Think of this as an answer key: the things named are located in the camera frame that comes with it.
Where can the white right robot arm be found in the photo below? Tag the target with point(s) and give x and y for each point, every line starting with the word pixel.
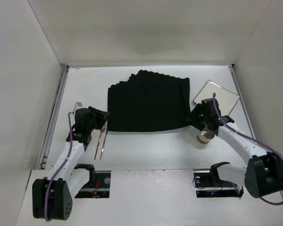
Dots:
pixel 263 173

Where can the silver knife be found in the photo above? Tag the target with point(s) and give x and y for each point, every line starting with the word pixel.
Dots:
pixel 103 145

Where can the aluminium table rail left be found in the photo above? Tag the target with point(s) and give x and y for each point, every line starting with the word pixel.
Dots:
pixel 45 148

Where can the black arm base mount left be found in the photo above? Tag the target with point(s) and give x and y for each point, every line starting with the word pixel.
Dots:
pixel 98 189

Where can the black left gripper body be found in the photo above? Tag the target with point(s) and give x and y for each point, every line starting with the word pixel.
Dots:
pixel 97 116

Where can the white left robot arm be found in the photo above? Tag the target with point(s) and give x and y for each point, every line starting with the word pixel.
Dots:
pixel 52 196

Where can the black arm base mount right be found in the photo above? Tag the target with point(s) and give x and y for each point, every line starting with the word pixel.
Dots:
pixel 207 185

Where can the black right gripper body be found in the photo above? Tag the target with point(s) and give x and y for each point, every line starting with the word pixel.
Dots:
pixel 195 118

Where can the aluminium table rail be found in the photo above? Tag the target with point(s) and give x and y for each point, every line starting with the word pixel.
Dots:
pixel 45 148
pixel 231 68

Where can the black cloth placemat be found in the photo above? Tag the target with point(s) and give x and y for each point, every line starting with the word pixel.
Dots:
pixel 149 102

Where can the copper fork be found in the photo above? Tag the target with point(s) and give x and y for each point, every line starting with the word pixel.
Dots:
pixel 102 130

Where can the white square plate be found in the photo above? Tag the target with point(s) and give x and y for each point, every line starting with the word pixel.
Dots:
pixel 226 99

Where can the metal cup with cork base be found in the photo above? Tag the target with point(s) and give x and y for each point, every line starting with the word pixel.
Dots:
pixel 205 136

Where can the aluminium table rail right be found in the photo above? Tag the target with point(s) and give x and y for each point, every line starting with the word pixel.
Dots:
pixel 231 68

